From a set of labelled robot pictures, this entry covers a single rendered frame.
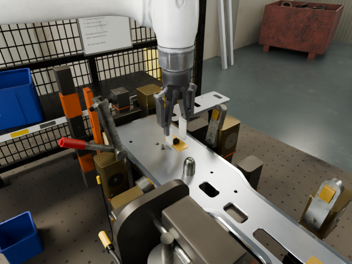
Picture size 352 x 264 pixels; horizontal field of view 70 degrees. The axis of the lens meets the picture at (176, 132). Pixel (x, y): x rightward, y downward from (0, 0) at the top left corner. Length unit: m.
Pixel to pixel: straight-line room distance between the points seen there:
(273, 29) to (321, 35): 0.83
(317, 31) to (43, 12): 4.82
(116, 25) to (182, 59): 0.60
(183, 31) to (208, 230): 0.42
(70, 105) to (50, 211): 0.42
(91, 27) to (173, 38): 0.58
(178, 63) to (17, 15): 0.34
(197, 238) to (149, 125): 0.59
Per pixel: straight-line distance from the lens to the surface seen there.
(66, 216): 1.04
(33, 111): 0.93
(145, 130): 0.84
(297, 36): 5.26
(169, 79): 0.64
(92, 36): 1.13
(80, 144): 0.61
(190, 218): 0.35
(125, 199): 0.53
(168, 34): 0.59
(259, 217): 0.61
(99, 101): 0.58
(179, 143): 0.77
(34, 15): 0.64
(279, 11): 5.29
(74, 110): 0.90
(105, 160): 0.66
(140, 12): 0.72
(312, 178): 1.23
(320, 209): 0.63
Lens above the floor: 1.47
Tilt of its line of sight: 34 degrees down
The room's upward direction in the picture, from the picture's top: straight up
